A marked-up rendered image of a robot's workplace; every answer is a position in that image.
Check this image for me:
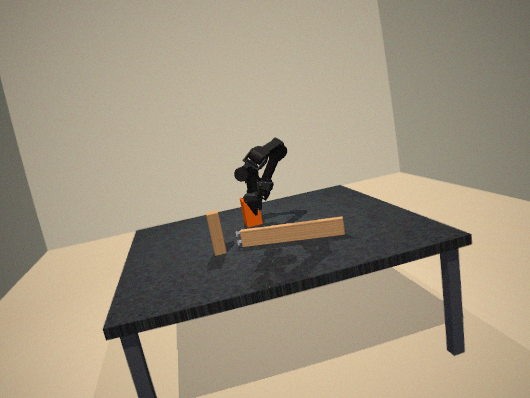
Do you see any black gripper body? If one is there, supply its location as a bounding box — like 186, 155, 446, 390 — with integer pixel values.
243, 176, 266, 202

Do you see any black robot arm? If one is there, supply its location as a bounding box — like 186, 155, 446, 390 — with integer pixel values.
234, 137, 287, 201

